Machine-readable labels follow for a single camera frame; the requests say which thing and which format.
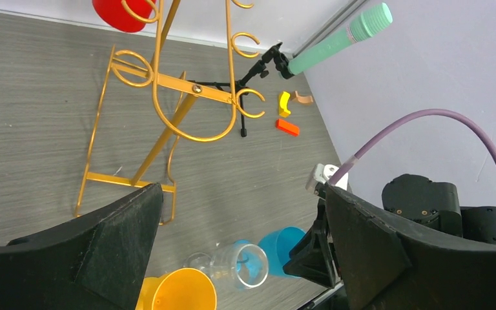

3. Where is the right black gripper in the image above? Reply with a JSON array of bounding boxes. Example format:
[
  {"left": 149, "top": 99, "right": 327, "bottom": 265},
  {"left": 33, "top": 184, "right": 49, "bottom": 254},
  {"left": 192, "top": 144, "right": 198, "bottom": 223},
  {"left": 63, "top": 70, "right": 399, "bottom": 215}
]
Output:
[{"left": 283, "top": 198, "right": 340, "bottom": 288}]

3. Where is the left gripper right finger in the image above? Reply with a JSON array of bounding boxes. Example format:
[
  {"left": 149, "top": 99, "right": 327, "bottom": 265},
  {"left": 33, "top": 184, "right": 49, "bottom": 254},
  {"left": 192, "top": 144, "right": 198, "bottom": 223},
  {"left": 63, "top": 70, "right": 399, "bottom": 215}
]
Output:
[{"left": 325, "top": 187, "right": 496, "bottom": 309}]

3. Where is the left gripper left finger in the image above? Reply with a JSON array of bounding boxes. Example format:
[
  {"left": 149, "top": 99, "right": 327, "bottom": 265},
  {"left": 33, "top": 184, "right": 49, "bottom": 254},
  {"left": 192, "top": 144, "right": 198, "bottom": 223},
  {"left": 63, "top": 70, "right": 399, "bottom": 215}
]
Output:
[{"left": 0, "top": 183, "right": 163, "bottom": 309}]

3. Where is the blue wine glass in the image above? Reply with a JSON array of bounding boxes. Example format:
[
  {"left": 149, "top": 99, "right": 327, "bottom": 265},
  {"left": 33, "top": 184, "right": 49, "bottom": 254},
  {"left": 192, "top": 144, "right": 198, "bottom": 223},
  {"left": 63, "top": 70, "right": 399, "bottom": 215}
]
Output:
[{"left": 257, "top": 227, "right": 305, "bottom": 278}]

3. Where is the clear wine glass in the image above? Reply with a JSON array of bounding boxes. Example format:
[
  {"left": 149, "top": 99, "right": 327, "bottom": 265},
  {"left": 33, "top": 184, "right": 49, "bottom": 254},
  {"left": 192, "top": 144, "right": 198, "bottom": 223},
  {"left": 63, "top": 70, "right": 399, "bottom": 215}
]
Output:
[{"left": 183, "top": 240, "right": 269, "bottom": 291}]

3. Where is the yellow wine glass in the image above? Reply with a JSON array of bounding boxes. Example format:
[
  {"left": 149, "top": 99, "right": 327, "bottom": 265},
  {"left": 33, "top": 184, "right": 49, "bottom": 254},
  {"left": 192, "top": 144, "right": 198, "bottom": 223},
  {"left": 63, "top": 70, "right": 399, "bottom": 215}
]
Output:
[{"left": 135, "top": 268, "right": 217, "bottom": 310}]

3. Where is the red wine glass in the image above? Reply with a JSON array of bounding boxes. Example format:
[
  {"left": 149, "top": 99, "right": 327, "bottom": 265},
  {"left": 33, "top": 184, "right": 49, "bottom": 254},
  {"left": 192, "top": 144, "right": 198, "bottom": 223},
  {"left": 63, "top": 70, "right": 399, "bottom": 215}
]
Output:
[{"left": 92, "top": 0, "right": 156, "bottom": 33}]

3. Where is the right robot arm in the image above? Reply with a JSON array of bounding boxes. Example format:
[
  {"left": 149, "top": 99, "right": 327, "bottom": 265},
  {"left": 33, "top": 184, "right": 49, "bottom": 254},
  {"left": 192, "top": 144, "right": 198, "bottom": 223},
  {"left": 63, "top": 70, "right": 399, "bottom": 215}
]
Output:
[{"left": 281, "top": 174, "right": 496, "bottom": 287}]

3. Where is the orange block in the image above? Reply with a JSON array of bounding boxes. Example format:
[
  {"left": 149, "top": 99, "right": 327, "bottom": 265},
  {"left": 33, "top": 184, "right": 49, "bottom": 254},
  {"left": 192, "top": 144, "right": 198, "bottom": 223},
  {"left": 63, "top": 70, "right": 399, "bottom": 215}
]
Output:
[{"left": 275, "top": 118, "right": 300, "bottom": 137}]

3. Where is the wooden arch block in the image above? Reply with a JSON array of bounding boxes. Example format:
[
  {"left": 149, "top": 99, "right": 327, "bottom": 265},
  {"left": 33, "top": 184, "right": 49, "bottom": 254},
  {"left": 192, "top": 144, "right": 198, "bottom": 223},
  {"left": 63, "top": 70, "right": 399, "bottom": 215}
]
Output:
[{"left": 291, "top": 91, "right": 314, "bottom": 105}]

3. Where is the yellow block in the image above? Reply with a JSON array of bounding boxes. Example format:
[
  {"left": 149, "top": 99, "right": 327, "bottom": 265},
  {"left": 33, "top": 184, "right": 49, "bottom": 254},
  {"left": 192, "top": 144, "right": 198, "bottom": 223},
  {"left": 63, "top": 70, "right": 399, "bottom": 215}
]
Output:
[{"left": 278, "top": 91, "right": 291, "bottom": 118}]

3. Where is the black tripod stand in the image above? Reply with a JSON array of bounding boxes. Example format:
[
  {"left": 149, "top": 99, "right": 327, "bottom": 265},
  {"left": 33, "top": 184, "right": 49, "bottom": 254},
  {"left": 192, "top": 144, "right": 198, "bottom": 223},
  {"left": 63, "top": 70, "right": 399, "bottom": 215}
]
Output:
[{"left": 187, "top": 41, "right": 296, "bottom": 138}]

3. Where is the mint green microphone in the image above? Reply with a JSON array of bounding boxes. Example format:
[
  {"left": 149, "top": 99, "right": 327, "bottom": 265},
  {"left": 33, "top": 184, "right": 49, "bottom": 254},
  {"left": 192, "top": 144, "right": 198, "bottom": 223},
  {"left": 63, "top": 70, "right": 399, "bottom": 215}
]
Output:
[{"left": 287, "top": 3, "right": 393, "bottom": 76}]

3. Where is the gold wire glass rack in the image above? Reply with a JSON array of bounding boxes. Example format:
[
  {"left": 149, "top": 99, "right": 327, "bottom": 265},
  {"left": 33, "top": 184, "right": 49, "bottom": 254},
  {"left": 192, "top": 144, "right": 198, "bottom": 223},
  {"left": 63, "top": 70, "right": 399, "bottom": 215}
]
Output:
[{"left": 72, "top": 1, "right": 265, "bottom": 218}]

